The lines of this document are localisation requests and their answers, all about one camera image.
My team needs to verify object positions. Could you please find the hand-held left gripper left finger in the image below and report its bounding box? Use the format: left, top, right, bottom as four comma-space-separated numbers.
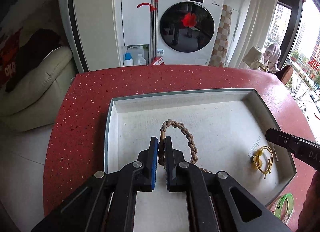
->
31, 136, 160, 232

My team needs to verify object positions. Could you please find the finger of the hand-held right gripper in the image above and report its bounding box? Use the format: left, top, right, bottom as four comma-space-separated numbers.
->
265, 128, 300, 152

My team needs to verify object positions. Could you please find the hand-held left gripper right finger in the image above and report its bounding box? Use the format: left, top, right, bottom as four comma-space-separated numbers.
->
164, 136, 292, 232

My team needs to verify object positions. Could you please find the yellow cord bracelet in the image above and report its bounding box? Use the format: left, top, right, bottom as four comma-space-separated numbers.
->
249, 145, 274, 180

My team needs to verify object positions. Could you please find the braided rope bracelet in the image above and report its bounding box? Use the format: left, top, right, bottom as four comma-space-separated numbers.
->
157, 119, 198, 172

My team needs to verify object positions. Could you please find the green translucent bangle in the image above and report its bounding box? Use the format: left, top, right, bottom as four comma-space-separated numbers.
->
274, 193, 295, 225

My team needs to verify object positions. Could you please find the grey tray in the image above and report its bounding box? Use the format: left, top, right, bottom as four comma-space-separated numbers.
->
104, 88, 297, 207

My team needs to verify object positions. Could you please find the wooden chair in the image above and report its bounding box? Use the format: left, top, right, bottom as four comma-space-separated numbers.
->
277, 65, 294, 83

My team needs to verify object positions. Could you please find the small clear bottle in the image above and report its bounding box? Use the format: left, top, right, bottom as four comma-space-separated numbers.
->
133, 54, 146, 66

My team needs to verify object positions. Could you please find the white washing machine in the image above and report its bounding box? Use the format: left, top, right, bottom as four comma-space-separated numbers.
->
152, 0, 224, 66

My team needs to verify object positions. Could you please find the clear plastic jug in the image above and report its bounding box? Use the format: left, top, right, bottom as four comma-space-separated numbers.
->
127, 45, 145, 66

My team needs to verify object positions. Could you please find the white curtain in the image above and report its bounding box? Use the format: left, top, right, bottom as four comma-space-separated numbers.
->
226, 0, 280, 67

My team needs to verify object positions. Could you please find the cream leather sofa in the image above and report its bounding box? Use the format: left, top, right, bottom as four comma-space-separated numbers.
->
0, 45, 77, 132

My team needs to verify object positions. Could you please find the white cabinet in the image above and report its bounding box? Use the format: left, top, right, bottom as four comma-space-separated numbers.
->
114, 0, 157, 67

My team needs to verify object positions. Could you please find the dark cloth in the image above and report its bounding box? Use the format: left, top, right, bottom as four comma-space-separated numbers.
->
5, 29, 63, 92

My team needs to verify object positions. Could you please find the red printed cloth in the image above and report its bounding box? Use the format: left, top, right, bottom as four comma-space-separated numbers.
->
0, 28, 23, 85

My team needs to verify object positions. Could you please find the dark window frame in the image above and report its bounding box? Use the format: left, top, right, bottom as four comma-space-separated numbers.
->
276, 0, 307, 67

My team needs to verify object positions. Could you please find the mop with red handle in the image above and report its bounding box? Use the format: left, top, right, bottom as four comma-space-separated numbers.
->
137, 0, 165, 65

